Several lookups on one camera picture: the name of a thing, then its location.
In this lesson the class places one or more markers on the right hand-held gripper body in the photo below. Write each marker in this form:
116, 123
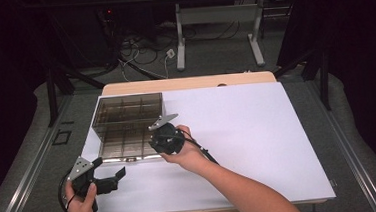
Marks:
166, 139

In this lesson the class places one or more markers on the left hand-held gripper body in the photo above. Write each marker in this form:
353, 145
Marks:
81, 180

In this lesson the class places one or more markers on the smoky transparent drawer cabinet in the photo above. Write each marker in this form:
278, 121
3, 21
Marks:
126, 107

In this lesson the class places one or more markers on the person's right hand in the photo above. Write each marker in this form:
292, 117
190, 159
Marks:
189, 156

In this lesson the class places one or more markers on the person's left hand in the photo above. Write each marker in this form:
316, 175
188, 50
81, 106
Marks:
81, 210

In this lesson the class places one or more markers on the light wooden table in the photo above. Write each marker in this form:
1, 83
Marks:
187, 83

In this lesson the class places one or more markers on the black metal stand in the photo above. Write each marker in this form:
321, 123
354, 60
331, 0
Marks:
323, 76
52, 95

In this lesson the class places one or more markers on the white plug adapter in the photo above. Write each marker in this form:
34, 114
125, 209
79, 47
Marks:
170, 53

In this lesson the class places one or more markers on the dark curtain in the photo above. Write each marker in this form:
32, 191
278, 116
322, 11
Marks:
362, 40
2, 65

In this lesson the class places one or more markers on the dark device with red light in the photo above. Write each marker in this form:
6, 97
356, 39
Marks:
108, 12

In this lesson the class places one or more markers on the aluminium floor rail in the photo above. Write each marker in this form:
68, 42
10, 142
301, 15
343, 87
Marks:
24, 184
350, 155

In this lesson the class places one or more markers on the white metal frame desk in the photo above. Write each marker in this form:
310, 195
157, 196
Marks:
218, 14

